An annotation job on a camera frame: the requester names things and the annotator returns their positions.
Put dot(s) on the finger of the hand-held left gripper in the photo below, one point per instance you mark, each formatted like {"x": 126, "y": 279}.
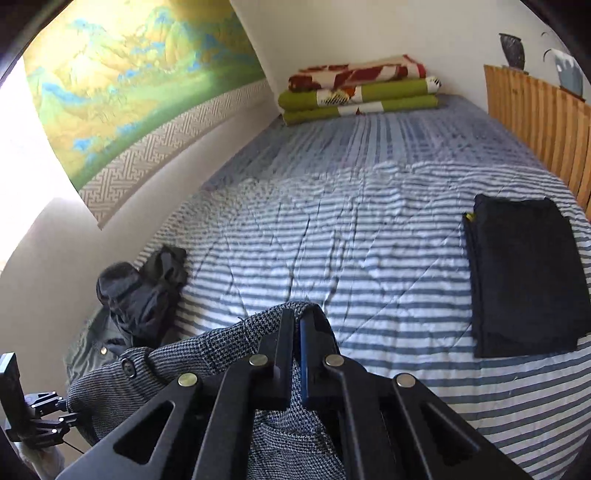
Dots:
{"x": 51, "y": 429}
{"x": 46, "y": 400}

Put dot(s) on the dark vase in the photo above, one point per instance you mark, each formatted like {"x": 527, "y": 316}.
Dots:
{"x": 513, "y": 50}

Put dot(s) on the blue white striped bed quilt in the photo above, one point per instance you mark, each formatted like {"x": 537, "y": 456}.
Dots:
{"x": 351, "y": 221}

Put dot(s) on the red floral folded blanket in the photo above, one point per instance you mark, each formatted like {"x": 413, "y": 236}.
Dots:
{"x": 355, "y": 71}

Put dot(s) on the green folded blanket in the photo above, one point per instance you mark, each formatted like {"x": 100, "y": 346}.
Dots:
{"x": 304, "y": 99}

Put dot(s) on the grey houndstooth pants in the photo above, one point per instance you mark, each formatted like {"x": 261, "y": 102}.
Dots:
{"x": 217, "y": 346}

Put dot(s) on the landscape wall tapestry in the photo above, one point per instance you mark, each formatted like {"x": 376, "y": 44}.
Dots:
{"x": 129, "y": 83}

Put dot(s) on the black folded pants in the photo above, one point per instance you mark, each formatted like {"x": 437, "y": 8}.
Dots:
{"x": 521, "y": 277}

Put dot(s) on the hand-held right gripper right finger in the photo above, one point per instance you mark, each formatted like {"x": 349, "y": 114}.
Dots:
{"x": 305, "y": 350}

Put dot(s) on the black crumpled garment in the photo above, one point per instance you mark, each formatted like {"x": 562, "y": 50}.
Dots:
{"x": 168, "y": 267}

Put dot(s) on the pale blue vase with plant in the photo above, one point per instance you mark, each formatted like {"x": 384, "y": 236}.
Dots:
{"x": 569, "y": 74}

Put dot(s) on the dark grey crumpled garment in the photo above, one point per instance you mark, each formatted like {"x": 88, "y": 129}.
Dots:
{"x": 134, "y": 304}

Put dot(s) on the grey-green garment with button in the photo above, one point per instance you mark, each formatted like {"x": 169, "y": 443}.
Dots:
{"x": 92, "y": 341}

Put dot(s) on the wooden slatted board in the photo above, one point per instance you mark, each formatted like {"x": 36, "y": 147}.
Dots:
{"x": 531, "y": 115}

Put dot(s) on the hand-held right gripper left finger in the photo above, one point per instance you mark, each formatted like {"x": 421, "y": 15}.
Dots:
{"x": 287, "y": 341}

